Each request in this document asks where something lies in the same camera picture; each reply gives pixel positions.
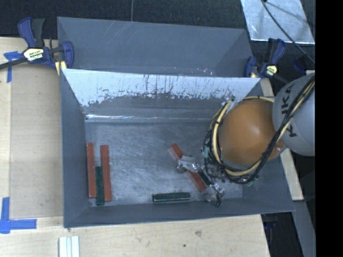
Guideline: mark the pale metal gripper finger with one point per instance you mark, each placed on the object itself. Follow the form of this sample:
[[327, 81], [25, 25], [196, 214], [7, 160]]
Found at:
[[185, 162], [212, 193]]

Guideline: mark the red-brown flat block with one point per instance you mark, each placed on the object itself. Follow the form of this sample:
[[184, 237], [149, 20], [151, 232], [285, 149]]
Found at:
[[106, 159], [91, 170], [177, 151]]

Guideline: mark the grey metal bin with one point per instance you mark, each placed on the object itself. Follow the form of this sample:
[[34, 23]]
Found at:
[[150, 149]]

